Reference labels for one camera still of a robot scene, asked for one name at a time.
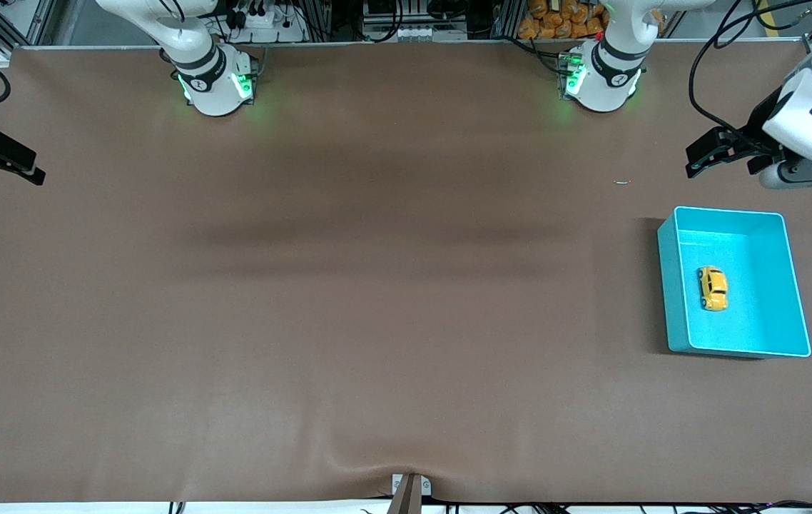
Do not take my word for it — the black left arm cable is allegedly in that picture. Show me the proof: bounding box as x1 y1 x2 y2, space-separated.
688 0 812 143

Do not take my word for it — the yellow beetle toy car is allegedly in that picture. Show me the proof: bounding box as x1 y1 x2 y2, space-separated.
696 265 730 313

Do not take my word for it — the grey equipment rack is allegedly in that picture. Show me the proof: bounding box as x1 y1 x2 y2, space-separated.
362 0 470 42

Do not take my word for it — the brown table mat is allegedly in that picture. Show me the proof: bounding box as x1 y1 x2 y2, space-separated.
0 39 812 504

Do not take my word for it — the teal plastic bin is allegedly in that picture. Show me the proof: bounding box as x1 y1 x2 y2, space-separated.
657 206 812 358

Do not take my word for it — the white power strip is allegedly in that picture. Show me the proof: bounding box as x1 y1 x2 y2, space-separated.
224 4 307 44

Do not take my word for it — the silver aluminium frame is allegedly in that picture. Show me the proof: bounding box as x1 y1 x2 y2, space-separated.
0 0 59 51

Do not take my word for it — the orange stuffed toys pile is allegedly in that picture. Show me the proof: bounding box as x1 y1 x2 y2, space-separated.
518 0 610 41

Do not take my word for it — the metal mat clamp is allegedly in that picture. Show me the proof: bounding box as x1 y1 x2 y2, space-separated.
386 473 433 514

